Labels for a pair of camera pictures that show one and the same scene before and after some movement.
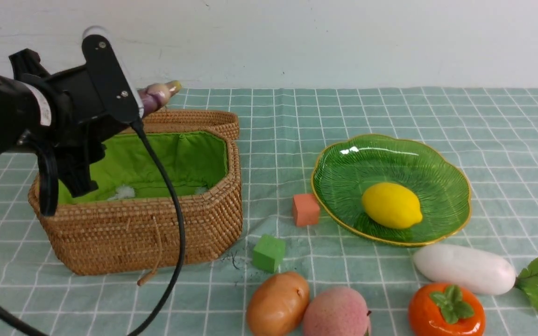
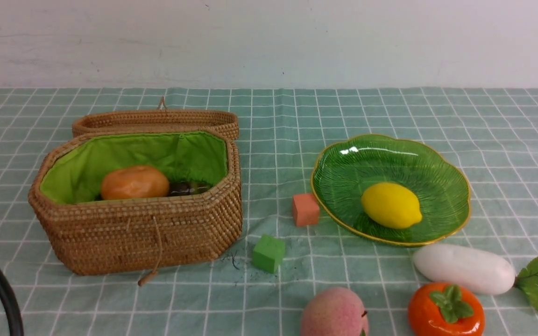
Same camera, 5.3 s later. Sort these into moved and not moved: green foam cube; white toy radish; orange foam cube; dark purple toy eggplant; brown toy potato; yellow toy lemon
Moved: brown toy potato; dark purple toy eggplant
Not moved: yellow toy lemon; orange foam cube; white toy radish; green foam cube
